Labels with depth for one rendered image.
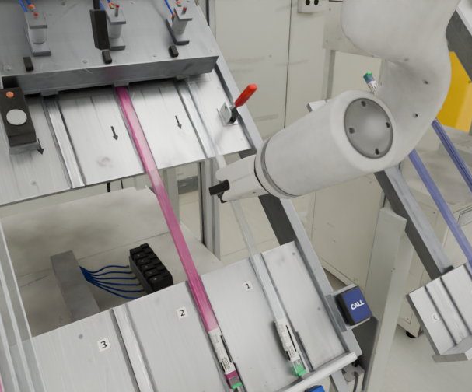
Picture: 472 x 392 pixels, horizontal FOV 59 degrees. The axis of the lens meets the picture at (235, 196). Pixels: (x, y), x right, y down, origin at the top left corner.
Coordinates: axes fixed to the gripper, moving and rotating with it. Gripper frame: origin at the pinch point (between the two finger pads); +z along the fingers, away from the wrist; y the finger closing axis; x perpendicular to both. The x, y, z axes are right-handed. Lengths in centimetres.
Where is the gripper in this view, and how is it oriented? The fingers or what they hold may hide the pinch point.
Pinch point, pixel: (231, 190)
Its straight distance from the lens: 68.1
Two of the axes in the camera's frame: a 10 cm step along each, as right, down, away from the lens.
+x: 2.5, 9.7, -0.8
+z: -4.3, 1.8, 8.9
